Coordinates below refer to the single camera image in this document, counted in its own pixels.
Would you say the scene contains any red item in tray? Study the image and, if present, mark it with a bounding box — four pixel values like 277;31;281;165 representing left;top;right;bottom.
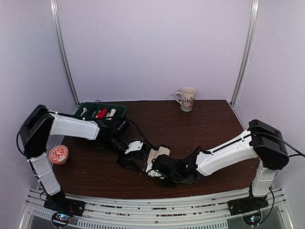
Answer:
96;108;107;119

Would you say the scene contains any cream boxer underwear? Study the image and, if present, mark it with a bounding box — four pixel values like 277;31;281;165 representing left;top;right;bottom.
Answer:
106;108;117;119

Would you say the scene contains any left aluminium frame post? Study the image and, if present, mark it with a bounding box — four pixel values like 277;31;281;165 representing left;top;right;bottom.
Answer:
50;0;79;105

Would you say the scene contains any cream underwear navy trim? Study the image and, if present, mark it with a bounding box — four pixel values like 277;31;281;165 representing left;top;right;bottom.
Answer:
147;145;171;164

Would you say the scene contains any white patterned ceramic mug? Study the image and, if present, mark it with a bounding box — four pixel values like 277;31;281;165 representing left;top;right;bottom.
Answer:
173;87;196;112

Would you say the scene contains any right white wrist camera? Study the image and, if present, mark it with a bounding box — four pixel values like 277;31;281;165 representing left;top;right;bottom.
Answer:
142;163;164;179

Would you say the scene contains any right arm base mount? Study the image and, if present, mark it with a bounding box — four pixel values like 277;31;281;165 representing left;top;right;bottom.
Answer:
227;197;269;216

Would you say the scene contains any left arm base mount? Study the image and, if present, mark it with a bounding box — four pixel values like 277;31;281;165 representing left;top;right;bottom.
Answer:
43;199;85;217

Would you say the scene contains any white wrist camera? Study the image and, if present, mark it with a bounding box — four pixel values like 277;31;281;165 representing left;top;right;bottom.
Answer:
142;163;164;179
124;141;151;155

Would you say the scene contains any aluminium frame post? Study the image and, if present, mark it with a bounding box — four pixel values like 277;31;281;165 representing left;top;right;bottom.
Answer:
230;0;260;107
50;0;79;105

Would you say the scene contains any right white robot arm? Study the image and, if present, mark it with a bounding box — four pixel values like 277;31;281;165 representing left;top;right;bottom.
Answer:
146;119;289;211

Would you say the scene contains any green compartment tray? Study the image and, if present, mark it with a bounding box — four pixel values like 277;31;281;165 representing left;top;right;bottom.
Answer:
73;102;127;117

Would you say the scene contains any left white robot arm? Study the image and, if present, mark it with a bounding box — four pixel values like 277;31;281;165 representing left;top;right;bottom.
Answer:
16;104;145;212

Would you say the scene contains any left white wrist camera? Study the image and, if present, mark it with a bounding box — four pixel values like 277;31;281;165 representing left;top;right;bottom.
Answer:
124;141;151;155

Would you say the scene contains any right aluminium frame post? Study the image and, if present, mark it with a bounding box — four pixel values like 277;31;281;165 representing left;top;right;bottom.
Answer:
230;0;260;107

